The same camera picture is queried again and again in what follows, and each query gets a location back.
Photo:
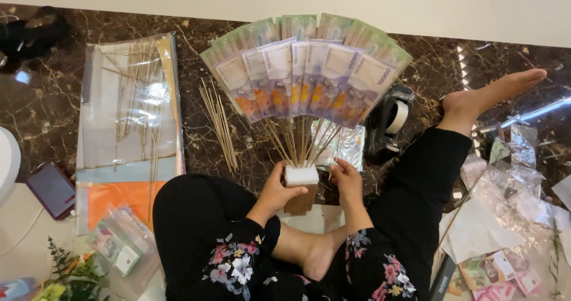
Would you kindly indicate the person's right hand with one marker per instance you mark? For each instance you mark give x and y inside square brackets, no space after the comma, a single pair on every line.
[350,187]

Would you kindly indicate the person's left hand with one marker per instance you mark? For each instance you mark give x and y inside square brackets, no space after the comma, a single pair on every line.
[273,195]

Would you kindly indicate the brown cardboard box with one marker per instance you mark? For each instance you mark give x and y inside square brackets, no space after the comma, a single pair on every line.
[302,203]

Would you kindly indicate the white foam block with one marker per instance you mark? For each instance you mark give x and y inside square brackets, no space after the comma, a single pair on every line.
[301,176]

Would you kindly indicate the clear plastic sleeves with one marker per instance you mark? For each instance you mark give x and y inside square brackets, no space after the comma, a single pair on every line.
[345,147]

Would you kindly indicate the bunch of upright bamboo skewers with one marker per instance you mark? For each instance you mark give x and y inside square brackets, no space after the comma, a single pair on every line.
[299,142]

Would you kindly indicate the black tape dispenser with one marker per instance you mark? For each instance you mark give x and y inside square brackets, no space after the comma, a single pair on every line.
[379,131]

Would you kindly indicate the person's left foot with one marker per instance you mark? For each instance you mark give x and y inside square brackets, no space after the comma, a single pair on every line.
[314,252]

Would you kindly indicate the person's foot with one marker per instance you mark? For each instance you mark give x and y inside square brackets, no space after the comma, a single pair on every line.
[314,252]
[481,98]

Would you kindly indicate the black floral top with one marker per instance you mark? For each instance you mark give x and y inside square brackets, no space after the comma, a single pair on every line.
[236,265]

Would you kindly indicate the white tape roll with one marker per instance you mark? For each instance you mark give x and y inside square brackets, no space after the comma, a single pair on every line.
[398,116]

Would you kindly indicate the black trousers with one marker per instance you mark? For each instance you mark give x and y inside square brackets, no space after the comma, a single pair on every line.
[192,229]

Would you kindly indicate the pile of loose bamboo skewers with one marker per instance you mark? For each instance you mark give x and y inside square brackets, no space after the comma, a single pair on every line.
[219,122]

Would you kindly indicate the single bamboo skewer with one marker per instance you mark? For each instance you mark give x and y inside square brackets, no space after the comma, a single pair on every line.
[459,209]

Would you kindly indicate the fan of banknotes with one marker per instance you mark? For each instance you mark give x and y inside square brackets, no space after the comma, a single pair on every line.
[308,73]

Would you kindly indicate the black box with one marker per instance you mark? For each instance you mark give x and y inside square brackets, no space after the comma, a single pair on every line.
[442,278]

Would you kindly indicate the white paper sheet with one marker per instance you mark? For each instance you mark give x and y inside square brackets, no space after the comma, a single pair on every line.
[477,234]

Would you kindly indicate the person's right foot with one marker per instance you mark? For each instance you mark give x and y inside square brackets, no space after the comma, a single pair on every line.
[481,98]

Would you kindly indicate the plastic bag of paper sheets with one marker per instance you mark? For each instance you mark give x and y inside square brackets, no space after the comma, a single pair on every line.
[127,127]

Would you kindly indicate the small plastic bag of banknotes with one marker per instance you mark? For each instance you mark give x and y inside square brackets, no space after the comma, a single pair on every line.
[120,247]

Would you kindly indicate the heap of loose banknotes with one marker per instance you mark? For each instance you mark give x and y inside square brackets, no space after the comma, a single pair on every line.
[490,274]

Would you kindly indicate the heap of clear plastic wrappers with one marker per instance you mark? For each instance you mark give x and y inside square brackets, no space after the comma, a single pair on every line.
[517,180]

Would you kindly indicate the green and yellow flower bunch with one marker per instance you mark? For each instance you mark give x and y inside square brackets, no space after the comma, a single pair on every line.
[73,276]

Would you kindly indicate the green plant stalk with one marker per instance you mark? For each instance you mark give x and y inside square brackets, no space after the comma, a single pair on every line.
[556,252]

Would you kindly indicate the red phone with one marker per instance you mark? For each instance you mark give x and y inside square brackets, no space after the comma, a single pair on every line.
[51,189]

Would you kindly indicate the white round object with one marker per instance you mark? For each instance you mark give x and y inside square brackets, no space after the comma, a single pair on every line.
[8,162]

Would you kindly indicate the blue packet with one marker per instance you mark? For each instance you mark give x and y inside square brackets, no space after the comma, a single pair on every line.
[18,288]

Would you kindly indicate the black object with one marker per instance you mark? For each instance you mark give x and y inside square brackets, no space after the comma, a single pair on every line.
[33,33]

